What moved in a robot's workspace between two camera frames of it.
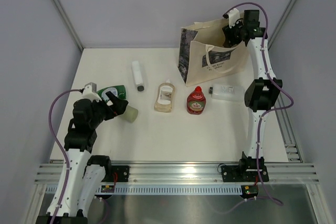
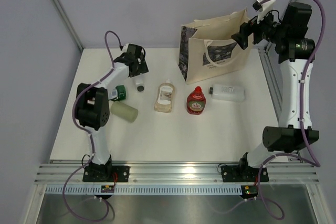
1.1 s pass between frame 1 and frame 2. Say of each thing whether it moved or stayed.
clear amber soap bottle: stayed
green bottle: stayed
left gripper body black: moved
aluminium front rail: stayed
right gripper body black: moved
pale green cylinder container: stayed
